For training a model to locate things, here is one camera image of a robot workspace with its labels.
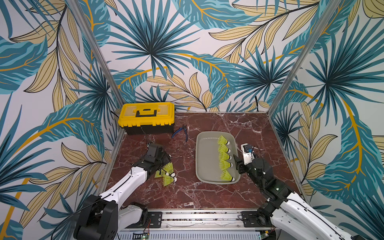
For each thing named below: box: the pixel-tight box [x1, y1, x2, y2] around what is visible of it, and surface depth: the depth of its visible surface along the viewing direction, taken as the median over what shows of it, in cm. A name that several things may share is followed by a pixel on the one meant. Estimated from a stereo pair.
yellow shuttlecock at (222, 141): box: [217, 135, 230, 146], surface depth 102 cm
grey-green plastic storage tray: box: [195, 131, 241, 185], surface depth 94 cm
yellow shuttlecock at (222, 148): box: [218, 143, 231, 154], surface depth 98 cm
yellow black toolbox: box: [118, 102, 175, 135], surface depth 97 cm
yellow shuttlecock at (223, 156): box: [218, 151, 232, 161], surface depth 95 cm
